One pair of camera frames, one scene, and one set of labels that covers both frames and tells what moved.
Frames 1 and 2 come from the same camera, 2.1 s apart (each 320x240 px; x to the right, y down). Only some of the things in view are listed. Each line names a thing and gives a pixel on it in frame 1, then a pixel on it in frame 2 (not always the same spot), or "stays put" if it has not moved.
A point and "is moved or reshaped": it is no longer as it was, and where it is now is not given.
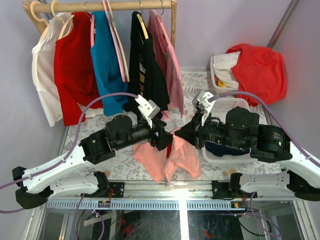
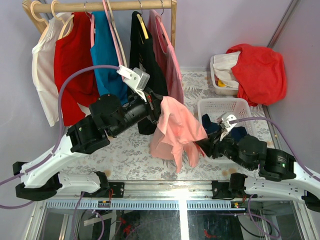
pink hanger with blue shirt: (92, 22) stays put
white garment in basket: (222, 64) stays put
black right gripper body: (198, 135) → (213, 144)
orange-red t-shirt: (260, 71) stays put
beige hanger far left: (44, 20) stays put
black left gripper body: (155, 135) → (155, 107)
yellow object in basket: (221, 84) stays put
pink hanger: (115, 39) stays put
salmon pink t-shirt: (182, 155) is moved or reshaped
